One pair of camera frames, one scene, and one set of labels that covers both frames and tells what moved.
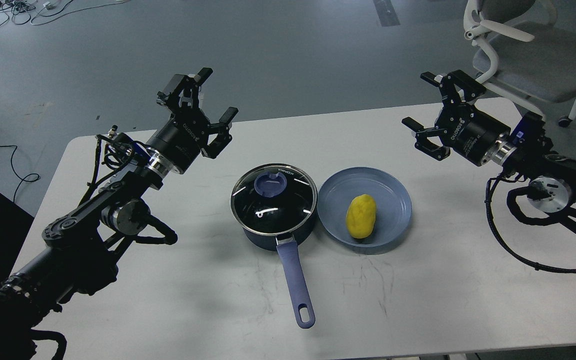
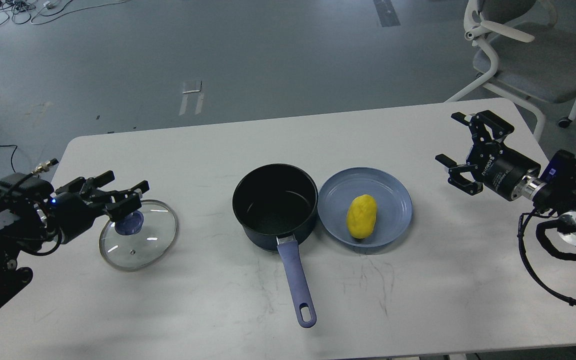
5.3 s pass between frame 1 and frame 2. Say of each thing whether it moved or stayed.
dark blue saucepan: stayed
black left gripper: moved
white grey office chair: stayed
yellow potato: stayed
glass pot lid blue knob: moved
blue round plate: stayed
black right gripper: moved
